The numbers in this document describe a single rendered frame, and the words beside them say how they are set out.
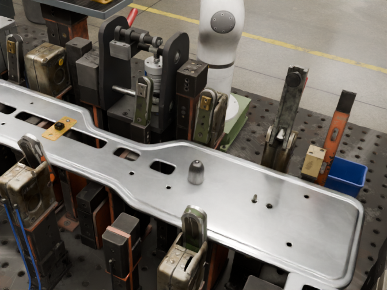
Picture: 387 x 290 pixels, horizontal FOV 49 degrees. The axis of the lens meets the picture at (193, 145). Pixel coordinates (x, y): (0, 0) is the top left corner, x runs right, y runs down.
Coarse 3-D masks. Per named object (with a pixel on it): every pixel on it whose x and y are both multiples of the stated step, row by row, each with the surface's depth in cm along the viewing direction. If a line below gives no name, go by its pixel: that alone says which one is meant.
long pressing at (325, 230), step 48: (0, 96) 105; (48, 96) 106; (48, 144) 92; (144, 144) 94; (192, 144) 95; (144, 192) 83; (192, 192) 84; (240, 192) 85; (288, 192) 85; (336, 192) 86; (240, 240) 76; (288, 240) 76; (336, 240) 77; (336, 288) 70
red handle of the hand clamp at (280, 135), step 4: (304, 88) 92; (280, 128) 89; (284, 128) 89; (280, 132) 89; (284, 132) 89; (276, 136) 89; (280, 136) 88; (284, 136) 88; (280, 140) 89; (288, 140) 88
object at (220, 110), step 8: (224, 96) 98; (224, 104) 98; (216, 112) 95; (224, 112) 100; (216, 120) 96; (224, 120) 103; (216, 128) 98; (216, 136) 101; (208, 144) 101; (216, 144) 103
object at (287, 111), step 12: (288, 72) 81; (300, 72) 81; (288, 84) 79; (300, 84) 81; (288, 96) 84; (300, 96) 82; (288, 108) 86; (276, 120) 87; (288, 120) 87; (276, 132) 89; (288, 132) 87
